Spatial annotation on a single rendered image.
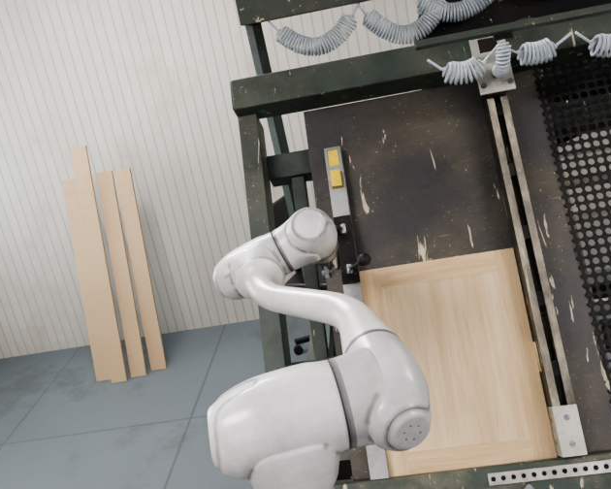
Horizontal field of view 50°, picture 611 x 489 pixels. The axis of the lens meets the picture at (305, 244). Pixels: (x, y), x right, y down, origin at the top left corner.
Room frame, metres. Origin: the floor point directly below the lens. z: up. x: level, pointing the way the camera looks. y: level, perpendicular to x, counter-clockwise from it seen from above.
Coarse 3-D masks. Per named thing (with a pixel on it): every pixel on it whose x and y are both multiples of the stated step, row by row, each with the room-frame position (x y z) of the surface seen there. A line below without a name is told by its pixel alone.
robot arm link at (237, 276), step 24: (264, 240) 1.37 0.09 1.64; (240, 264) 1.32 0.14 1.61; (264, 264) 1.31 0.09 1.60; (216, 288) 1.36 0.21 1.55; (240, 288) 1.31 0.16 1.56; (264, 288) 1.23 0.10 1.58; (288, 288) 1.19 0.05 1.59; (288, 312) 1.16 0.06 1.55; (312, 312) 1.10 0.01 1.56; (336, 312) 1.05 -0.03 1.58; (360, 312) 1.00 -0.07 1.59; (360, 336) 0.92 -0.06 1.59
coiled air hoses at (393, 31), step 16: (416, 0) 2.43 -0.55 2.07; (432, 0) 2.40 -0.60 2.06; (464, 0) 2.40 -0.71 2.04; (480, 0) 2.37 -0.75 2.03; (352, 16) 2.45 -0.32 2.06; (368, 16) 2.42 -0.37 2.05; (432, 16) 2.38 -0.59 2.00; (448, 16) 2.38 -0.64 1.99; (464, 16) 2.42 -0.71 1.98; (288, 32) 2.46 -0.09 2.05; (336, 32) 2.43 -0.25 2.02; (352, 32) 2.45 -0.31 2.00; (384, 32) 2.40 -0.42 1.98; (400, 32) 2.39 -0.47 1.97; (416, 32) 2.39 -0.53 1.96; (288, 48) 2.47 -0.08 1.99; (304, 48) 2.44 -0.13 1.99; (320, 48) 2.43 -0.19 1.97; (336, 48) 2.45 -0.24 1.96
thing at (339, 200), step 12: (336, 168) 1.92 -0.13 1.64; (336, 192) 1.89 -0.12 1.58; (336, 204) 1.87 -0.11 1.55; (348, 204) 1.86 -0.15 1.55; (348, 288) 1.73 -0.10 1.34; (360, 288) 1.72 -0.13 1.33; (360, 300) 1.71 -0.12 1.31; (372, 456) 1.49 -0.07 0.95; (384, 456) 1.48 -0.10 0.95; (372, 468) 1.47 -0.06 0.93; (384, 468) 1.47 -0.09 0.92
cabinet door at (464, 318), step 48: (384, 288) 1.73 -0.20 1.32; (432, 288) 1.71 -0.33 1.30; (480, 288) 1.68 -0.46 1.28; (432, 336) 1.64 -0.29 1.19; (480, 336) 1.61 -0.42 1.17; (528, 336) 1.59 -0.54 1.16; (432, 384) 1.57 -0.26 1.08; (480, 384) 1.55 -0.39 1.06; (528, 384) 1.52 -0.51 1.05; (432, 432) 1.51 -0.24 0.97; (480, 432) 1.48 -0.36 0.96; (528, 432) 1.46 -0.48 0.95
